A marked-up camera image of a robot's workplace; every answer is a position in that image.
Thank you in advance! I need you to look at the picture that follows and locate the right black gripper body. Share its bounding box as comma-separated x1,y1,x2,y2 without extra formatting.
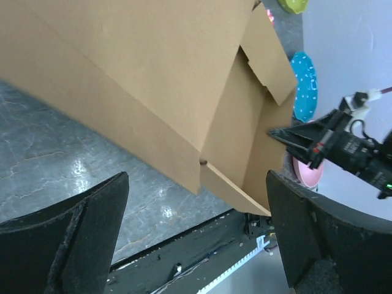
309,110,377,172

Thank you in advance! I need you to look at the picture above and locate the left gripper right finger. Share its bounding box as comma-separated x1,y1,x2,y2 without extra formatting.
266,170,391,293

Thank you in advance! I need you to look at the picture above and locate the pink plate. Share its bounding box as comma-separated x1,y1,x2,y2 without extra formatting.
292,157,324,189

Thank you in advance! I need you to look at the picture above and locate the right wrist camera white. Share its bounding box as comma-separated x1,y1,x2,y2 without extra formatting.
339,89,382,119

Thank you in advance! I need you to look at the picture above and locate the white cable duct rail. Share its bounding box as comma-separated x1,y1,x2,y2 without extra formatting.
197,235,270,294

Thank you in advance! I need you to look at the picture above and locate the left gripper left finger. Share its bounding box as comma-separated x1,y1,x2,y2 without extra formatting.
1,171,129,293

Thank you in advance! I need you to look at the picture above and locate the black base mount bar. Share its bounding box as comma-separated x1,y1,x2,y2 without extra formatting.
104,209,274,293

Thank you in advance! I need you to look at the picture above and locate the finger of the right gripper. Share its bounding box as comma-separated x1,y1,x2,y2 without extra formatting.
268,118,334,147
275,136,315,162

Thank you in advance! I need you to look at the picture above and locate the brown cardboard paper box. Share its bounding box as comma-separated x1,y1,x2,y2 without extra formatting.
1,1,297,216

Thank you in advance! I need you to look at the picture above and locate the pink flower toy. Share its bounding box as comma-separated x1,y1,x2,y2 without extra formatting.
266,9,274,25

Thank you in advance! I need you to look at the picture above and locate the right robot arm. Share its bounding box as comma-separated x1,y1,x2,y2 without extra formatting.
268,109,391,200

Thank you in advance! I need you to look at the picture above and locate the blue dotted plate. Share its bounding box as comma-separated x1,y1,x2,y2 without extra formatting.
290,51,318,123

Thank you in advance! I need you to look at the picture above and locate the green dotted plate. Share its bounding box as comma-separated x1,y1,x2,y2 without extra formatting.
277,0,309,14

